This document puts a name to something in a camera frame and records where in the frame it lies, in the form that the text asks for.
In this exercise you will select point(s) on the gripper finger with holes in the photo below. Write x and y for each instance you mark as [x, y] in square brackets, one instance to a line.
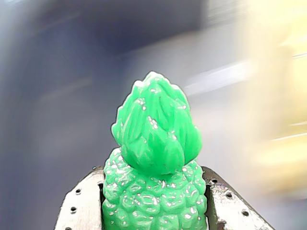
[227, 210]
[84, 210]

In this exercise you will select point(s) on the green toy pineapple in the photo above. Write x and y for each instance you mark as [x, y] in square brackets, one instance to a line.
[153, 143]

